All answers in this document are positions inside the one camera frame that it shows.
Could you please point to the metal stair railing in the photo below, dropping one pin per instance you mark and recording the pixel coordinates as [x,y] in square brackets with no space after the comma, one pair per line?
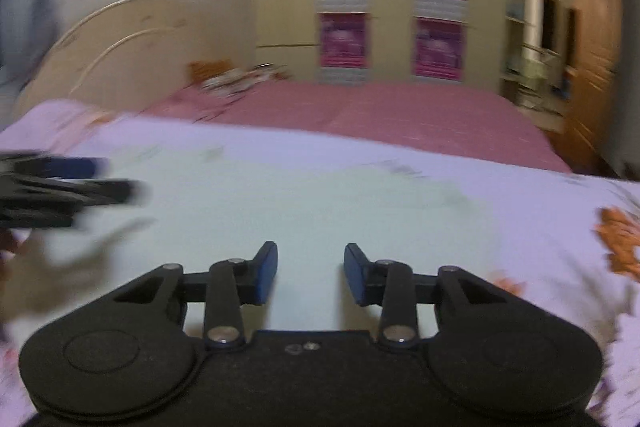
[547,62]

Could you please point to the cream wardrobe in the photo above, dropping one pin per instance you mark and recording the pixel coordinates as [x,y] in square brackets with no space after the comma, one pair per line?
[390,7]

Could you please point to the light green knit sweater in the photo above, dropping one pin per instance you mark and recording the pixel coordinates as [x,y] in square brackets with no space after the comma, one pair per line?
[300,207]

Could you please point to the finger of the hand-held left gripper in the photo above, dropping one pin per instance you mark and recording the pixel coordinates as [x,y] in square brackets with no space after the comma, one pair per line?
[110,192]
[75,166]

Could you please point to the open shelf unit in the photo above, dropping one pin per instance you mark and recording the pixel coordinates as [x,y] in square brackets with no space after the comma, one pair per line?
[515,17]

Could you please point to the pale green towel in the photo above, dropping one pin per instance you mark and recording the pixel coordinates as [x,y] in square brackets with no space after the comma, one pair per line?
[534,74]

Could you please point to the orange patterned cloth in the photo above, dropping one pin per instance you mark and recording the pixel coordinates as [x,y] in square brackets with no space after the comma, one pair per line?
[207,69]

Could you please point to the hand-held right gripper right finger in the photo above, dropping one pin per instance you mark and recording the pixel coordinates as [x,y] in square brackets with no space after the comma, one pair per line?
[356,274]

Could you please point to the pink bed sheet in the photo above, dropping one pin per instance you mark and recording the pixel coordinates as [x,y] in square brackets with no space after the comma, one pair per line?
[400,117]

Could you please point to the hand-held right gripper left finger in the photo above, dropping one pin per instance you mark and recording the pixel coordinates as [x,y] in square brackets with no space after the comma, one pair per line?
[265,274]

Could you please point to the purple floral blanket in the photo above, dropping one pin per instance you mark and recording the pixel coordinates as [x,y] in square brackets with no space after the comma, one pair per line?
[550,227]

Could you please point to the brown wooden door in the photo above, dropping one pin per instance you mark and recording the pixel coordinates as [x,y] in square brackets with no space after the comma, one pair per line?
[595,67]

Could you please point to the cream curved headboard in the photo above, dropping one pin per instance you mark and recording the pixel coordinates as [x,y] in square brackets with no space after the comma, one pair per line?
[125,57]

